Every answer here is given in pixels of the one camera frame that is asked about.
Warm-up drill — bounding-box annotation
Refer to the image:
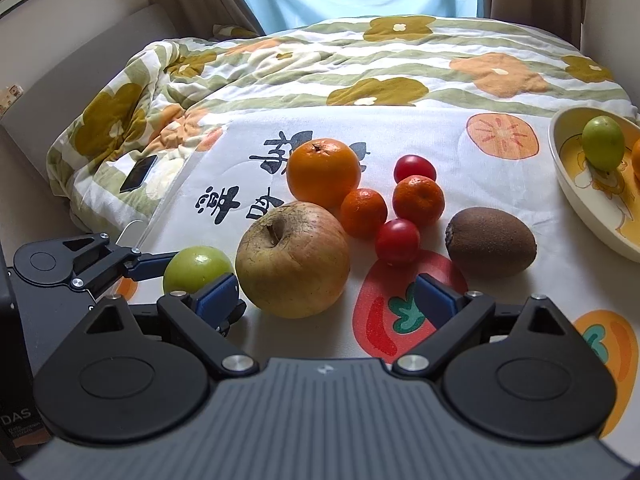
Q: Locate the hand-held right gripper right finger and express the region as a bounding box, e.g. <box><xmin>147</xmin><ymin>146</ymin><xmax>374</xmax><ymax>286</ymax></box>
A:
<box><xmin>391</xmin><ymin>274</ymin><xmax>586</xmax><ymax>380</ymax></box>

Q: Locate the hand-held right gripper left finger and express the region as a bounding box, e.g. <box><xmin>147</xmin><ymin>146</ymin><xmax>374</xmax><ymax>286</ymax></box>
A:
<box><xmin>65</xmin><ymin>274</ymin><xmax>259</xmax><ymax>380</ymax></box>

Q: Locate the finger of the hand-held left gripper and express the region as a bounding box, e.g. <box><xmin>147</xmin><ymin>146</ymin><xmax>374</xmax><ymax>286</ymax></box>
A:
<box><xmin>62</xmin><ymin>233</ymin><xmax>176</xmax><ymax>298</ymax></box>
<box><xmin>219</xmin><ymin>302</ymin><xmax>247</xmax><ymax>337</ymax></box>

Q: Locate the red cherry tomato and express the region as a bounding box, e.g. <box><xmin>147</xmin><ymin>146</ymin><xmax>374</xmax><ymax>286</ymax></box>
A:
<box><xmin>393</xmin><ymin>155</ymin><xmax>437</xmax><ymax>184</ymax></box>
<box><xmin>375</xmin><ymin>218</ymin><xmax>421</xmax><ymax>266</ymax></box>

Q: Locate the yellowish apple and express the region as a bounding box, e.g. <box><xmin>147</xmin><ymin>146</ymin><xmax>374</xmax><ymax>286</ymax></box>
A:
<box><xmin>235</xmin><ymin>201</ymin><xmax>351</xmax><ymax>319</ymax></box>

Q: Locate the brown kiwi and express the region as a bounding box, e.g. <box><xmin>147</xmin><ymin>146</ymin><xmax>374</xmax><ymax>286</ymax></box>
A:
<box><xmin>445</xmin><ymin>207</ymin><xmax>537</xmax><ymax>277</ymax></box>

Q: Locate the small mandarin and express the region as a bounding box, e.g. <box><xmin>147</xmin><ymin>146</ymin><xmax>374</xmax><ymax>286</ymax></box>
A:
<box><xmin>341</xmin><ymin>188</ymin><xmax>389</xmax><ymax>239</ymax></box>
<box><xmin>392</xmin><ymin>175</ymin><xmax>446</xmax><ymax>227</ymax></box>

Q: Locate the large orange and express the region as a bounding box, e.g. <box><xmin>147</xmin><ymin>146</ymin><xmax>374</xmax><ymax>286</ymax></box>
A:
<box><xmin>286</xmin><ymin>138</ymin><xmax>362</xmax><ymax>211</ymax></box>

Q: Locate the cream yellow printed bowl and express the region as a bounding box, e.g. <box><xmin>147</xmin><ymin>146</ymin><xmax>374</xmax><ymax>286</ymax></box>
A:
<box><xmin>548</xmin><ymin>106</ymin><xmax>640</xmax><ymax>261</ymax></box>

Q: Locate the black smartphone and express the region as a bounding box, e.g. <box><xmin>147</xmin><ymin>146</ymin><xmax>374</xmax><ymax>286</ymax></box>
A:
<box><xmin>119</xmin><ymin>155</ymin><xmax>159</xmax><ymax>194</ymax></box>

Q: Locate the white fruit printed blanket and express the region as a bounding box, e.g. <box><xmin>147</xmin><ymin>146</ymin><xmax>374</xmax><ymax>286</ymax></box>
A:
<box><xmin>92</xmin><ymin>105</ymin><xmax>640</xmax><ymax>426</ymax></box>

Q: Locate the small beige packet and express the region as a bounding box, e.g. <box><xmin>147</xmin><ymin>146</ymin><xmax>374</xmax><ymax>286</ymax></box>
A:
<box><xmin>0</xmin><ymin>85</ymin><xmax>26</xmax><ymax>117</ymax></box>

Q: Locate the floral pillow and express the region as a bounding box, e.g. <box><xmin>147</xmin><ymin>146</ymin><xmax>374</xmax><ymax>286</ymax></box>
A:
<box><xmin>210</xmin><ymin>24</ymin><xmax>261</xmax><ymax>41</ymax></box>

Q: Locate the floral striped quilt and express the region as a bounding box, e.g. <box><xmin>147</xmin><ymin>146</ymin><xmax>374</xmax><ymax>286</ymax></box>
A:
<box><xmin>46</xmin><ymin>15</ymin><xmax>638</xmax><ymax>233</ymax></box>

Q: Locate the white cable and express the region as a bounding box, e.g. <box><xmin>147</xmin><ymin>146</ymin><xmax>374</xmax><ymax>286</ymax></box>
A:
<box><xmin>117</xmin><ymin>220</ymin><xmax>151</xmax><ymax>250</ymax></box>

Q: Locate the grey bed frame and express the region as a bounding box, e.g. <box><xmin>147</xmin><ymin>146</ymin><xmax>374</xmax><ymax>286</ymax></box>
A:
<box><xmin>0</xmin><ymin>2</ymin><xmax>176</xmax><ymax>241</ymax></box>

